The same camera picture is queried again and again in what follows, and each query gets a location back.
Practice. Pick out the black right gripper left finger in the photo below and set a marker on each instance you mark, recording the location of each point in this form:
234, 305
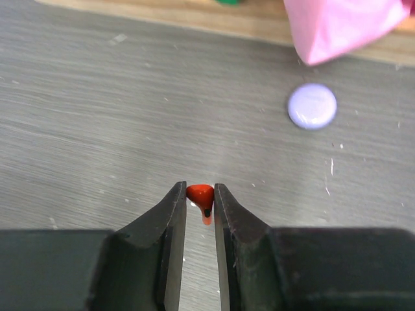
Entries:
143, 264

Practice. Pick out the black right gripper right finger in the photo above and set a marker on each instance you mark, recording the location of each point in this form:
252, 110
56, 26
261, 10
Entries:
251, 274

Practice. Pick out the orange earbud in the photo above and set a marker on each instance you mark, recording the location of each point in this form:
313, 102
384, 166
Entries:
202, 195

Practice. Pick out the pink t-shirt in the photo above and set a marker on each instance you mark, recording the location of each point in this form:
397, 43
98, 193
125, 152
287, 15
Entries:
324, 30

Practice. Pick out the wooden clothes rack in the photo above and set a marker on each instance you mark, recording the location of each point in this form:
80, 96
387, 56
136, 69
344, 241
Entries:
263, 20

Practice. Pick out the green shirt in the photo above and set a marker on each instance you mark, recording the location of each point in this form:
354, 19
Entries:
230, 2

